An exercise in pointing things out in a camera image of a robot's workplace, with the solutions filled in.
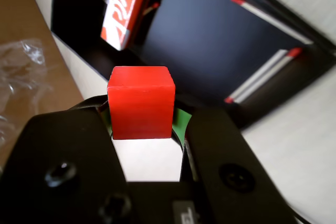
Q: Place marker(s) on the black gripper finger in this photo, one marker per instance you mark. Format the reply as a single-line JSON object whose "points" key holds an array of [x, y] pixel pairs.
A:
{"points": [[223, 155], [57, 155]]}

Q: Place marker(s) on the red wooden cube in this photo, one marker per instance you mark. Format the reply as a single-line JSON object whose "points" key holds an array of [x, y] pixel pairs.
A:
{"points": [[141, 103]]}

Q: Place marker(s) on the black cardboard box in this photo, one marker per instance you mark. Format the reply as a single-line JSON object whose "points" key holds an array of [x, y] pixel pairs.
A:
{"points": [[197, 37]]}

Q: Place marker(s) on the red box white logo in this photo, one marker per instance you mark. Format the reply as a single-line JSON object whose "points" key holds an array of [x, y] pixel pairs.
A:
{"points": [[118, 11]]}

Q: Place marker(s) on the red-tipped matchstick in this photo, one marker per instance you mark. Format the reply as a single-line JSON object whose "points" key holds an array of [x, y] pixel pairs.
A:
{"points": [[269, 76], [256, 75], [275, 21], [155, 5]]}

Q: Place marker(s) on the clear plastic bag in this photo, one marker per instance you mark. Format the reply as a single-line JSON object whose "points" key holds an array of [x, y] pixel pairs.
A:
{"points": [[23, 58]]}

